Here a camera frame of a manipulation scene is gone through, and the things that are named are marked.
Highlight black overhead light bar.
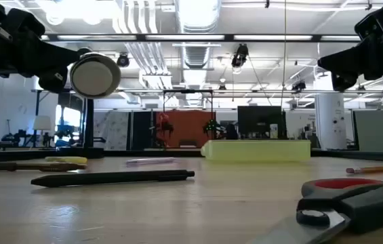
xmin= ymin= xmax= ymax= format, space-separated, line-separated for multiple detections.
xmin=40 ymin=33 xmax=361 ymax=43

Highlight bright window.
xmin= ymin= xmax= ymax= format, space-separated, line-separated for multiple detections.
xmin=54 ymin=104 xmax=83 ymax=138

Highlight yellow highlighter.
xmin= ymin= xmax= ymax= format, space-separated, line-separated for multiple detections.
xmin=44 ymin=156 xmax=88 ymax=164

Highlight round white lamp on stand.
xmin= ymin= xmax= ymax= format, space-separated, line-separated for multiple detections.
xmin=55 ymin=47 xmax=121 ymax=159

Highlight orange partition wall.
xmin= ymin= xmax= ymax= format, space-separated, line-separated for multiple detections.
xmin=155 ymin=110 xmax=216 ymax=148

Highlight white shade floor lamp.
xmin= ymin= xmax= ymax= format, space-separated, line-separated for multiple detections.
xmin=33 ymin=115 xmax=52 ymax=148

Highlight orange pencil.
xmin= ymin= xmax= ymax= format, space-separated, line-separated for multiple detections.
xmin=345 ymin=164 xmax=383 ymax=175

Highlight purple pen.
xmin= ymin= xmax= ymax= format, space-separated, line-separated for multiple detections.
xmin=125 ymin=157 xmax=176 ymax=166

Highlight brown pen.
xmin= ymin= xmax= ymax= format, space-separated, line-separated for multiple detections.
xmin=0 ymin=161 xmax=87 ymax=172

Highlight black monitor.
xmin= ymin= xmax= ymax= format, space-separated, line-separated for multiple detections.
xmin=237 ymin=105 xmax=287 ymax=140

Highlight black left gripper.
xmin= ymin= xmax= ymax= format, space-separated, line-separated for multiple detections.
xmin=0 ymin=8 xmax=81 ymax=94

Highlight dark partition panel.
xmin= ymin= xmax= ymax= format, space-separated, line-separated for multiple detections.
xmin=130 ymin=110 xmax=155 ymax=150

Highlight thin hanging cable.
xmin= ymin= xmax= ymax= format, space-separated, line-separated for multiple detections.
xmin=281 ymin=0 xmax=287 ymax=106

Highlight white patterned partition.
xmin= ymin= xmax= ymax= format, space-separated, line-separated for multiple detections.
xmin=93 ymin=110 xmax=130 ymax=151

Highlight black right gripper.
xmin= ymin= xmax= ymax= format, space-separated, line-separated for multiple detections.
xmin=318 ymin=5 xmax=383 ymax=92

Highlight black ceiling spotlight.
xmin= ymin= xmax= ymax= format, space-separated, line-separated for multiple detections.
xmin=291 ymin=79 xmax=307 ymax=93
xmin=116 ymin=52 xmax=131 ymax=68
xmin=230 ymin=43 xmax=249 ymax=68

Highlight red and black scissors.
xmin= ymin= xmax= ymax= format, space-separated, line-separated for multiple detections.
xmin=245 ymin=178 xmax=383 ymax=244

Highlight yellow-green transparent supply box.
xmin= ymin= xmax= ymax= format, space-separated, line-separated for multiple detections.
xmin=200 ymin=139 xmax=312 ymax=162

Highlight white round column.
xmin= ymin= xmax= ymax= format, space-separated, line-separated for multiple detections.
xmin=315 ymin=90 xmax=347 ymax=150

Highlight grey partition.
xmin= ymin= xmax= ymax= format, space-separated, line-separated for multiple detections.
xmin=352 ymin=110 xmax=383 ymax=152

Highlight black click pen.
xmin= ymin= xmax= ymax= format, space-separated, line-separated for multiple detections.
xmin=30 ymin=169 xmax=196 ymax=188

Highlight silver ventilation duct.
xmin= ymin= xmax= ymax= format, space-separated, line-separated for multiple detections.
xmin=174 ymin=0 xmax=222 ymax=79

